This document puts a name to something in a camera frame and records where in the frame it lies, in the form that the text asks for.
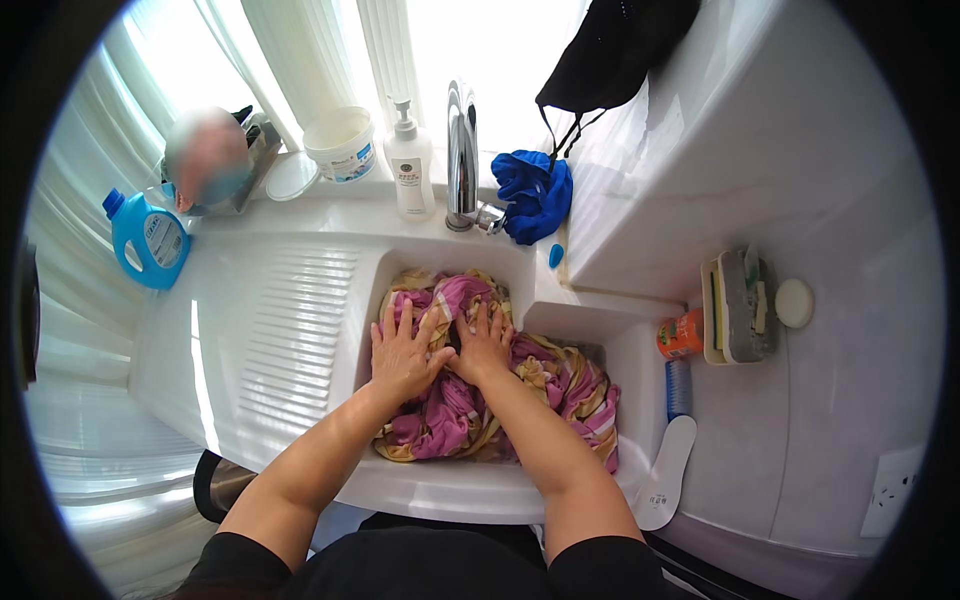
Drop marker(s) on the round white soap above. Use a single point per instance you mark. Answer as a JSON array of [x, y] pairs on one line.
[[794, 303]]

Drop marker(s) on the small blue plug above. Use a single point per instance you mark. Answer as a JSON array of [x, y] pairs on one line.
[[556, 256]]

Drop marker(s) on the white curtain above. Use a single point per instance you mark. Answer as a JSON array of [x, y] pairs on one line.
[[112, 150]]

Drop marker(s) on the blue cloth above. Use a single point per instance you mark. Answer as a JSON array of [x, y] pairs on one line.
[[534, 196]]

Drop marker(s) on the blue detergent bottle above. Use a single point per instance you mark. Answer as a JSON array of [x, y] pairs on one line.
[[150, 240]]

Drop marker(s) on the person's left hand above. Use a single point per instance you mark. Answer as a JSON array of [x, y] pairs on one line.
[[401, 364]]

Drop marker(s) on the white shoe insole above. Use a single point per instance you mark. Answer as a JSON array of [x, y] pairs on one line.
[[667, 472]]

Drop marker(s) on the chrome faucet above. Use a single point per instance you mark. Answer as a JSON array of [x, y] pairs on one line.
[[463, 150]]

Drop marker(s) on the orange can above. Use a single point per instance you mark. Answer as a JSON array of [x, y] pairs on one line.
[[679, 335]]

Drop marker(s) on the white pump soap bottle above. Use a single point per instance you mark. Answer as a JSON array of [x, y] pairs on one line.
[[409, 169]]

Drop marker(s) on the soap box with sponge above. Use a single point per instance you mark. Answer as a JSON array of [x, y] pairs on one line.
[[742, 311]]

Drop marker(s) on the pink striped cloth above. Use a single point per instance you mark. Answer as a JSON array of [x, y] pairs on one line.
[[450, 424]]

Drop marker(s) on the dark bucket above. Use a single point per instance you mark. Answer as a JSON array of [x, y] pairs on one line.
[[221, 486]]

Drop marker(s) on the person's body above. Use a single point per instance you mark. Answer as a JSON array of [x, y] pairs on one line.
[[420, 566]]

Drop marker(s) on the black hanging garment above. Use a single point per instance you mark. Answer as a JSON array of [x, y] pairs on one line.
[[615, 52]]

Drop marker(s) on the white laundry sink with washboard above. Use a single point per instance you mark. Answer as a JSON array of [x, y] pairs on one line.
[[292, 337]]

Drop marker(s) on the blue scrub brush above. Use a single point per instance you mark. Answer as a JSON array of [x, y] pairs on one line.
[[679, 390]]

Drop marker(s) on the white tub with blue label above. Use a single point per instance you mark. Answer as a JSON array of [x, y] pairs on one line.
[[342, 146]]

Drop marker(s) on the person's right hand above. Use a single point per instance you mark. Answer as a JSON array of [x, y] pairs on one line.
[[484, 356]]

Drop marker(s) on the clear round lid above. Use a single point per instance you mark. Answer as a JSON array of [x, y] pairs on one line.
[[292, 177]]

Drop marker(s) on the white wall socket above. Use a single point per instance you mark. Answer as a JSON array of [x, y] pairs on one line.
[[891, 491]]

